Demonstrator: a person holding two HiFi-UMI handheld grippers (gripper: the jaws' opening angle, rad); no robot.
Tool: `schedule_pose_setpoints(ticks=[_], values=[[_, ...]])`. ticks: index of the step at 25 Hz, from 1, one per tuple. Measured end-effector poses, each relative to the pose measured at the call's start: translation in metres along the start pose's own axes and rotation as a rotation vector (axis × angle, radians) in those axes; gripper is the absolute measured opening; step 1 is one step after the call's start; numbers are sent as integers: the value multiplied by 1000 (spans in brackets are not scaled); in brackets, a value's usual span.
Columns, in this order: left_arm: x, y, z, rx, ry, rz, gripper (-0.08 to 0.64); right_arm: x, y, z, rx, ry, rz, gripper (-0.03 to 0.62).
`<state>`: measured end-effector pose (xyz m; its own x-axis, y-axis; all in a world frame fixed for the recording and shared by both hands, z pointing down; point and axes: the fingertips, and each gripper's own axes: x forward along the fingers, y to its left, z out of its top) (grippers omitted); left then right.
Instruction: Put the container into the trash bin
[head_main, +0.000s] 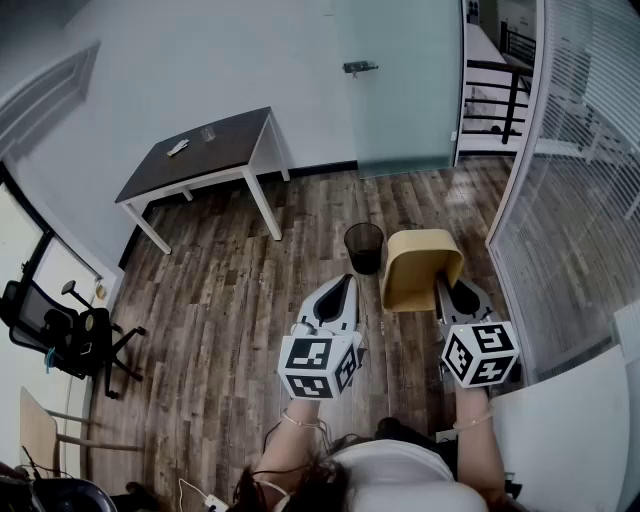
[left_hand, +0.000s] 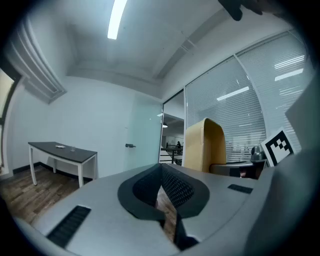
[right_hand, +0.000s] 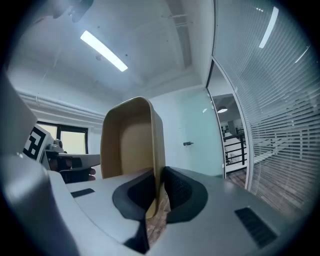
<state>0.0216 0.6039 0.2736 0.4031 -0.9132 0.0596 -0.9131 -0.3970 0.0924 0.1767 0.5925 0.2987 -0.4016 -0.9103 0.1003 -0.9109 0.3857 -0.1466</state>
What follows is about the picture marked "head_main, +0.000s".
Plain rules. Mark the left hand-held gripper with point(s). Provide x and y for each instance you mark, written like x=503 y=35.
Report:
x=320 y=367

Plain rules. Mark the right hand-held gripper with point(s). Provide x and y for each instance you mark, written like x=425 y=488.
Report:
x=480 y=355

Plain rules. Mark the tan plastic container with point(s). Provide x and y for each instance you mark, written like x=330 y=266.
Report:
x=415 y=270

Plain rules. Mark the black mesh waste bin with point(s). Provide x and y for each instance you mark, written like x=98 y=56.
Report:
x=364 y=247

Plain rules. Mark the person's right forearm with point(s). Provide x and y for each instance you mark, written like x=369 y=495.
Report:
x=477 y=450

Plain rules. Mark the person's left forearm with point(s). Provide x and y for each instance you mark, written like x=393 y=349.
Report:
x=290 y=445

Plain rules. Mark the glass partition with blinds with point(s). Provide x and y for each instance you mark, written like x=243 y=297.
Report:
x=575 y=200

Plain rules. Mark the white desk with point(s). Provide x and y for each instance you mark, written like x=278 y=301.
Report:
x=560 y=440

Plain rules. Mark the person's white shirt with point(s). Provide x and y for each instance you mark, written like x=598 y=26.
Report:
x=400 y=475

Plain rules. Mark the dark wooden table white legs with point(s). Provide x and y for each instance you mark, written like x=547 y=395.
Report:
x=200 y=155

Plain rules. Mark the frosted glass door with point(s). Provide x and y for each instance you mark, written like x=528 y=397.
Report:
x=400 y=110

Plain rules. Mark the black metal railing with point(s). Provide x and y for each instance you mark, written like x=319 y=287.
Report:
x=510 y=100

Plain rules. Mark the clear glass cup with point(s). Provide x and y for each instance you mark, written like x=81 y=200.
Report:
x=208 y=134

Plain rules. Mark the white paper wrapper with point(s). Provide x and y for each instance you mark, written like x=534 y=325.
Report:
x=178 y=147

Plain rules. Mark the round yellowish door knob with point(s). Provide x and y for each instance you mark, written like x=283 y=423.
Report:
x=102 y=291

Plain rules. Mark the black office chair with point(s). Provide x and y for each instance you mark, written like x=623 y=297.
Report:
x=65 y=335

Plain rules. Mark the dark blue bucket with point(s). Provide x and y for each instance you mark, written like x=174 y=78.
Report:
x=75 y=497

